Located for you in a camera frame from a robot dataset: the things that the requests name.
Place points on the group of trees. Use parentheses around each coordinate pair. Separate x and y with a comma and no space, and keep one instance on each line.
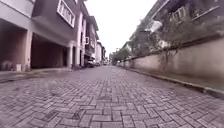
(120,55)

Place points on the parked car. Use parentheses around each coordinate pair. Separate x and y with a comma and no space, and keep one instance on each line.
(90,63)

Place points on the brick paved road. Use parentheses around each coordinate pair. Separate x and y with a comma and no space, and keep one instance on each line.
(110,100)

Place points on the row of buildings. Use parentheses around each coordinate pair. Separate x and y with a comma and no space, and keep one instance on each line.
(91,33)

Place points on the thin tree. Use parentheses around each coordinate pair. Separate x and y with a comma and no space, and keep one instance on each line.
(166,56)

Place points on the concrete kerb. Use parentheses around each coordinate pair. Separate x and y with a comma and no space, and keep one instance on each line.
(186,84)

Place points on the grey concrete pavement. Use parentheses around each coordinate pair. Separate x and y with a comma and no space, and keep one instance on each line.
(33,71)

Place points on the dark brown building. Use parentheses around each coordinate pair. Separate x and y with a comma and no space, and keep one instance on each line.
(46,13)

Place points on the grey verge strip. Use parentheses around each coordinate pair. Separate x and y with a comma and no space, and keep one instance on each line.
(206,82)

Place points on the pink building with garages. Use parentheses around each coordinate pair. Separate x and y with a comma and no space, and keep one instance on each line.
(13,10)

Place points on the grey boundary wall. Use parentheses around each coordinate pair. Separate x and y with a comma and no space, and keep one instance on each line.
(193,60)

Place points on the building behind wall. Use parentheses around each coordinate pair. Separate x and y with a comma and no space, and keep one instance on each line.
(206,10)

